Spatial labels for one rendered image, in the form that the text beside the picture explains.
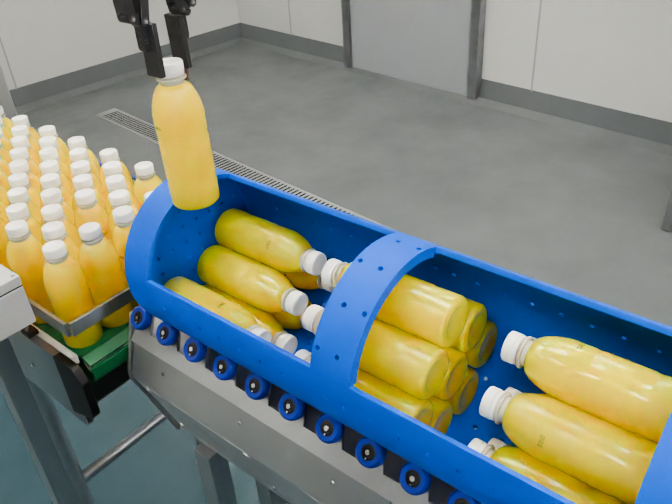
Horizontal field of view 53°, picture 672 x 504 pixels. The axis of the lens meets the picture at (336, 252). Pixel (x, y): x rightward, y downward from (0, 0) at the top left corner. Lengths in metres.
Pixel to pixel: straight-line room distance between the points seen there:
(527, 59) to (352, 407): 3.85
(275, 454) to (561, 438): 0.50
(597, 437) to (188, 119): 0.64
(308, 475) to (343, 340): 0.32
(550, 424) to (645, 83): 3.57
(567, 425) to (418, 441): 0.17
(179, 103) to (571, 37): 3.62
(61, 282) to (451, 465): 0.77
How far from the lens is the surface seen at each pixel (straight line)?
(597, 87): 4.39
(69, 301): 1.30
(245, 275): 1.11
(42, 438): 1.55
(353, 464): 1.02
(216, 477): 1.52
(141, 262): 1.10
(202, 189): 1.00
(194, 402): 1.24
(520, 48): 4.57
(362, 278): 0.86
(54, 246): 1.28
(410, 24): 5.00
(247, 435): 1.16
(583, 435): 0.80
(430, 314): 0.86
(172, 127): 0.96
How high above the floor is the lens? 1.72
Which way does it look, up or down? 33 degrees down
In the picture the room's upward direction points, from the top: 4 degrees counter-clockwise
